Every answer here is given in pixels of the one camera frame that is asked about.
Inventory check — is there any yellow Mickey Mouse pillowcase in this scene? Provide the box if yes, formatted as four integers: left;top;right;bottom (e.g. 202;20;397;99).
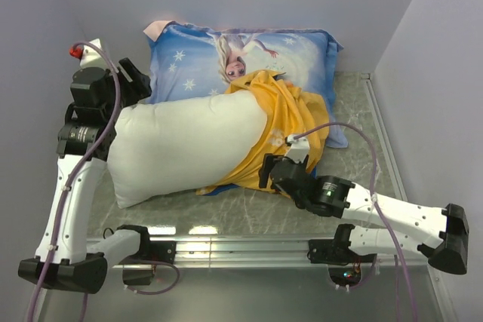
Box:
196;69;329;196

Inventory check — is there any white pillow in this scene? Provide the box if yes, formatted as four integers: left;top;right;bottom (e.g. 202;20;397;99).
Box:
107;90;267;209

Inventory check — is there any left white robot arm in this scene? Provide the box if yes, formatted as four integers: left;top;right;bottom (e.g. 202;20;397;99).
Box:
18;58;152;294

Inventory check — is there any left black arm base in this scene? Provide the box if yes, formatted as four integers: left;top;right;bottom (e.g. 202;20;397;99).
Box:
121;241;177;288

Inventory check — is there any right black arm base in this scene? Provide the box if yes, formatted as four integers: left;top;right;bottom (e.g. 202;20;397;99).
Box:
307;239;362;290

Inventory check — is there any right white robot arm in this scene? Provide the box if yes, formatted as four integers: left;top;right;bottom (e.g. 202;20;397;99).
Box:
259;154;469;275

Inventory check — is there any blue Elsa pillow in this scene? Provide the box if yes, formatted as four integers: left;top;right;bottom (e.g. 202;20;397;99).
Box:
144;20;349;149

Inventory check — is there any pink cloth corner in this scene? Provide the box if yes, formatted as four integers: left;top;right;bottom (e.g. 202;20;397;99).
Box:
143;20;174;41

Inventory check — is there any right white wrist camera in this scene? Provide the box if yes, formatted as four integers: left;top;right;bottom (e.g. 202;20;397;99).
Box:
285;134;310;164

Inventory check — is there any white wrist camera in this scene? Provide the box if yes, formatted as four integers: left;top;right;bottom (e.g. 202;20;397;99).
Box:
285;134;310;164
69;44;109;69

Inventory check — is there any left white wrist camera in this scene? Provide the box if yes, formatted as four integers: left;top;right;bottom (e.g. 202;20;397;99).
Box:
69;44;109;69

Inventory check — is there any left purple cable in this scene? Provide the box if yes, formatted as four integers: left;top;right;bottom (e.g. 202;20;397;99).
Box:
24;41;181;322

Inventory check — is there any purple cable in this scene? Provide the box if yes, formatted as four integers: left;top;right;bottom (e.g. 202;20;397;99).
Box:
294;121;418;322
24;41;181;322

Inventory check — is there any aluminium front rail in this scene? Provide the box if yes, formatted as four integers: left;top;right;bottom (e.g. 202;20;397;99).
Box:
86;235;340;269

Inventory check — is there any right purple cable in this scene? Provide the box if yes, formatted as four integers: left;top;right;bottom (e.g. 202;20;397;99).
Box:
294;121;418;322

